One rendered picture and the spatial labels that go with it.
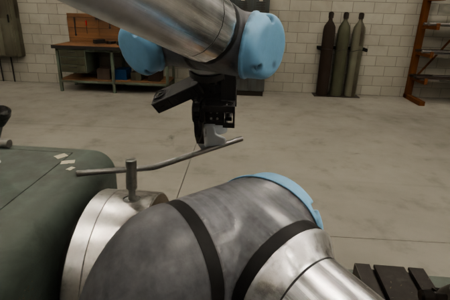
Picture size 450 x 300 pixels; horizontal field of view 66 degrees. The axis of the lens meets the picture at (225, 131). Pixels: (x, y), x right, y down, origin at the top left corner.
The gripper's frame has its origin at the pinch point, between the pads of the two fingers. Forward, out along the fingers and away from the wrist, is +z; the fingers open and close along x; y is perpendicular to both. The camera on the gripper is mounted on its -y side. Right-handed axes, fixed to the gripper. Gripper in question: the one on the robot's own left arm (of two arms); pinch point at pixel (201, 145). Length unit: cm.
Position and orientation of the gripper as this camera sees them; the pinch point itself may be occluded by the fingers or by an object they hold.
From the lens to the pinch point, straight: 75.4
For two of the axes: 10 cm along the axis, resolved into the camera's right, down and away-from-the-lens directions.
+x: 0.8, -6.7, 7.4
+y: 10.0, 0.5, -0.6
